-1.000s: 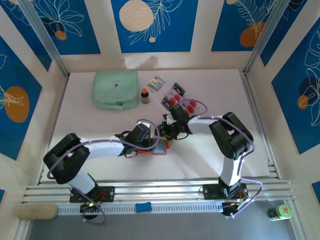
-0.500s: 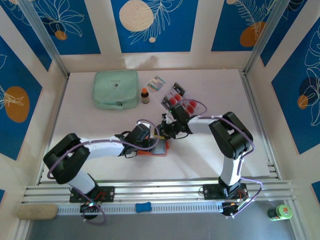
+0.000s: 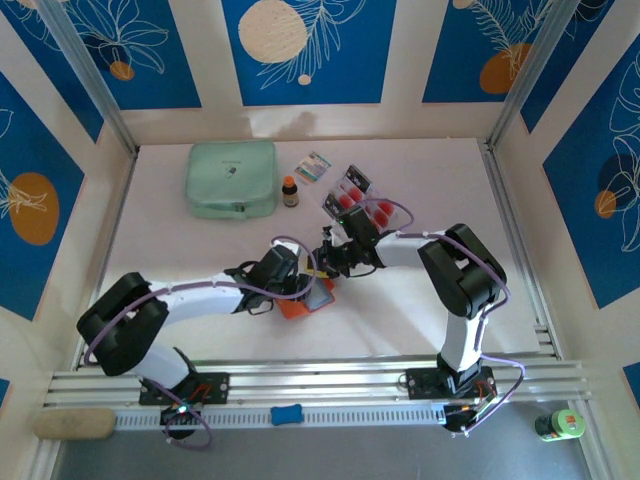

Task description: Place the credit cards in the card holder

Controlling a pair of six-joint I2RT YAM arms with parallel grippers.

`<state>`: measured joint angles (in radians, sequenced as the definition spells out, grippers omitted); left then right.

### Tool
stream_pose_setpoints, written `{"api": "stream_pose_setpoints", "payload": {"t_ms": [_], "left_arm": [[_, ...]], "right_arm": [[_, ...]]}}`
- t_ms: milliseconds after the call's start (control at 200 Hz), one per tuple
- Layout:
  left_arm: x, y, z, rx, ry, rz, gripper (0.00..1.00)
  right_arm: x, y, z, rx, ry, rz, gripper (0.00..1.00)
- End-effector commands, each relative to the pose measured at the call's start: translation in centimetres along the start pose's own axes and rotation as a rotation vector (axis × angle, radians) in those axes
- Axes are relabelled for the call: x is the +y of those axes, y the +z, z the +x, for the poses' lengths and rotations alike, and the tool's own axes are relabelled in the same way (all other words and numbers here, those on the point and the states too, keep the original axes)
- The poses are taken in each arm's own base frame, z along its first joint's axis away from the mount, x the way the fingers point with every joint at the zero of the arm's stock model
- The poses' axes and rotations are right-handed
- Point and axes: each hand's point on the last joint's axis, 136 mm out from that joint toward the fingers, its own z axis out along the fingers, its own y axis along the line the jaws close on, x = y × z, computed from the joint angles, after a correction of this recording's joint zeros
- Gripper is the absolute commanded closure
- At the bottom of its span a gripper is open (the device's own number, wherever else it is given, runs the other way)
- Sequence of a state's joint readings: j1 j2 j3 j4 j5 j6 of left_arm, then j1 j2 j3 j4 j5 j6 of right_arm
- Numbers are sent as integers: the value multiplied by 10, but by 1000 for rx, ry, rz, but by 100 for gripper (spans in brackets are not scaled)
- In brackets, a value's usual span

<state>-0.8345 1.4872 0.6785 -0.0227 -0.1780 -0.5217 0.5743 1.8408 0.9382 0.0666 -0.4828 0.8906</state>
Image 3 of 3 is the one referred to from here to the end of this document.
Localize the orange felt card holder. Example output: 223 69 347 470
275 279 337 321

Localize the credit card with black block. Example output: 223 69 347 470
343 164 375 195

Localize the clear pack of red discs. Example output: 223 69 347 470
333 183 369 211

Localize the brown bottle orange cap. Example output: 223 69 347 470
281 175 301 209

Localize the blue white sachet packet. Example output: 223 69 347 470
293 150 334 186

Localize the mint green zip pouch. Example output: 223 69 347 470
185 141 279 220

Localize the blue bone-shaped object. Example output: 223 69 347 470
269 404 305 428

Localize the black electronics module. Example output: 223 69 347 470
158 403 202 444
443 403 484 437

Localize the beige foam block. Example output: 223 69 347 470
33 408 118 441

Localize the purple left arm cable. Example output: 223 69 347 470
82 235 320 451

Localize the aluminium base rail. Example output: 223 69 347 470
43 355 594 407

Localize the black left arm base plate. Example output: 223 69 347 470
138 372 232 407

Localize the white slotted cable duct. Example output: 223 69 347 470
113 402 447 430

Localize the aluminium table side rail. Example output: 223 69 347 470
478 142 564 359
74 148 139 371

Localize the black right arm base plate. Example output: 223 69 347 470
405 367 497 401

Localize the aluminium frame post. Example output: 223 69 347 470
35 0 140 157
487 0 586 151

